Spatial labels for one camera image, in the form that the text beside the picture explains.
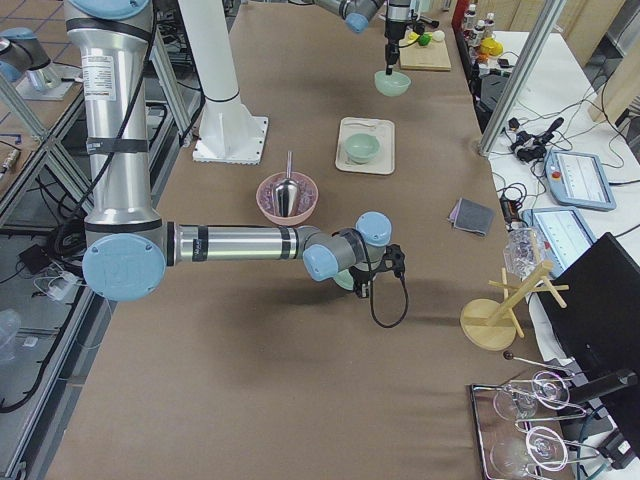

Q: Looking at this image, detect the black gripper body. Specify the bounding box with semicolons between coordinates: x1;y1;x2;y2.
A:
349;266;375;288
384;4;408;63

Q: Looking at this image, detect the green bowl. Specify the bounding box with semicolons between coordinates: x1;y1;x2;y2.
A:
332;270;354;291
343;133;380;164
374;70;412;97

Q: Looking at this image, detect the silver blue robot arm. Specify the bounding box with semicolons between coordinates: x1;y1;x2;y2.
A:
312;0;414;76
64;1;392;301

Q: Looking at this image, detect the green lime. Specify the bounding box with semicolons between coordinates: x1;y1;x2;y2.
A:
417;33;431;47

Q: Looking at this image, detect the white garlic bulb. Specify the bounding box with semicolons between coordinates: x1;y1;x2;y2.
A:
431;30;445;42

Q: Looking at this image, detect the bamboo cutting board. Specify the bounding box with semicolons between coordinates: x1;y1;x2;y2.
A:
400;31;451;71

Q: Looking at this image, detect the beige plastic tray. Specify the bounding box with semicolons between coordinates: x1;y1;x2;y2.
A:
335;117;395;175

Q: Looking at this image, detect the green bowl on tray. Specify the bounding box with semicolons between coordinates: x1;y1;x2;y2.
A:
343;133;380;164

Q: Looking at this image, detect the pink bowl with ice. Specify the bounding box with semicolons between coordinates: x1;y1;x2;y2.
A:
256;171;319;226

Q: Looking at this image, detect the metal scoop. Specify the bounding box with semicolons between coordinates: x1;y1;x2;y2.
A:
272;150;300;217

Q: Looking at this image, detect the grey folded cloth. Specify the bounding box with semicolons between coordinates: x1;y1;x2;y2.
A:
448;198;495;236

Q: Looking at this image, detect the wooden mug tree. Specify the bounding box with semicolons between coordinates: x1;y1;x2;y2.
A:
460;248;569;351

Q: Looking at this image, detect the clear glass mug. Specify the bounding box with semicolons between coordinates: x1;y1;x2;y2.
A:
503;227;546;278

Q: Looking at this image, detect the lower teach pendant tablet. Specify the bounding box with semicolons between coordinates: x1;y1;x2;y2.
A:
521;206;596;277

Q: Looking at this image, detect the teach pendant tablet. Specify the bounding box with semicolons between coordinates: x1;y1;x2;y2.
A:
521;206;596;277
545;150;617;211

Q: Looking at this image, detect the upper wine glass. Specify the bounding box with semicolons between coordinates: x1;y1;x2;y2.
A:
493;371;569;421

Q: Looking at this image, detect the upper teach pendant tablet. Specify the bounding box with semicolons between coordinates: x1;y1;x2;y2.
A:
545;150;617;211

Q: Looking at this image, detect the metal wine glass rack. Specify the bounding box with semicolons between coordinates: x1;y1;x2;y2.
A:
469;370;602;479

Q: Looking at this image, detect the black monitor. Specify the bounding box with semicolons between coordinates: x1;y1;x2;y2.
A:
540;233;639;380

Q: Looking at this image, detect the lower wine glass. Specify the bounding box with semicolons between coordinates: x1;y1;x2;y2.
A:
489;426;569;479

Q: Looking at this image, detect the wire dish rack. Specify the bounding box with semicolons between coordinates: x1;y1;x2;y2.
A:
409;0;439;29

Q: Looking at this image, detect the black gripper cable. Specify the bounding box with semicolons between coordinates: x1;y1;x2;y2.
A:
368;244;410;329

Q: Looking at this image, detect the aluminium frame post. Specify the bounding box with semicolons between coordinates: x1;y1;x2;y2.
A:
478;0;567;158

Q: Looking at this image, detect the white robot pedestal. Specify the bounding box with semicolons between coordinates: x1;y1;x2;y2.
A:
179;0;269;165

